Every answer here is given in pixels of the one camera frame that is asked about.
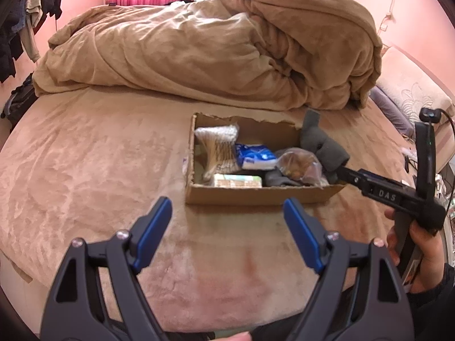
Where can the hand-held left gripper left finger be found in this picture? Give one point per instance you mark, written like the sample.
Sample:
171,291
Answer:
151,236

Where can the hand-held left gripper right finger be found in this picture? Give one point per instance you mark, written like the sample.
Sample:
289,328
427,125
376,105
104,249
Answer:
304,236

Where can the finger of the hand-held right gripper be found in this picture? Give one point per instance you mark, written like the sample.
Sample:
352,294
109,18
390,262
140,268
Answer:
350,176

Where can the grey sock with dotted sole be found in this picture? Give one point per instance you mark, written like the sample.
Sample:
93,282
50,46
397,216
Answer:
321,145

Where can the clear bag of brown snacks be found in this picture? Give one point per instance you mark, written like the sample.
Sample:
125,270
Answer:
300,165

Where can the cardboard box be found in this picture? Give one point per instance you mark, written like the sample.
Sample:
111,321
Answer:
256,195

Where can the blue grey sock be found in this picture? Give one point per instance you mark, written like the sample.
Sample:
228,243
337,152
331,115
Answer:
279,178

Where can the small yellow green box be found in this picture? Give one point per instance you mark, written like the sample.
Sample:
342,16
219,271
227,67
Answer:
238,181

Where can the blue white tissue packet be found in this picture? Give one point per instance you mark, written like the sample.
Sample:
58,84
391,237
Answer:
256,156

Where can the clear bag of cotton swabs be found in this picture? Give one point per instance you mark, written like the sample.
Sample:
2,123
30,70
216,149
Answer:
217,149

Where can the person's right forearm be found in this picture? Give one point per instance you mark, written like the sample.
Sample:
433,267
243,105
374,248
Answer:
435,309

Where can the person's right hand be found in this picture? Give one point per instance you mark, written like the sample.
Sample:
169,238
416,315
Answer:
428,252

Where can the person's left hand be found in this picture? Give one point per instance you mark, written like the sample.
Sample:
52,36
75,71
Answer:
234,337

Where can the purple pillow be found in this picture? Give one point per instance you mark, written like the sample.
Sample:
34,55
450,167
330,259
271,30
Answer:
392,112

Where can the person's dark pants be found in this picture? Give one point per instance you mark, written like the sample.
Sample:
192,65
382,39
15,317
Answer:
273,330

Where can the floral headboard cushion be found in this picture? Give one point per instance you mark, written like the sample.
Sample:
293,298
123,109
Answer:
416,85

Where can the black suitcase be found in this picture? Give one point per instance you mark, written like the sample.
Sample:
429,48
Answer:
19,99

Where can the beige duvet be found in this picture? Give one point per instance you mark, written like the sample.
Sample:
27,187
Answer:
199,49

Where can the beige hanging shirt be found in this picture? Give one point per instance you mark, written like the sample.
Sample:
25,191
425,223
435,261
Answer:
32,17

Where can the dark hanging jackets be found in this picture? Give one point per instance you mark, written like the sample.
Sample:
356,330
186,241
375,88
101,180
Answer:
14,25

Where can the white wall socket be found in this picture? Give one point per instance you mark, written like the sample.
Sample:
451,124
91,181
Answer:
386,17

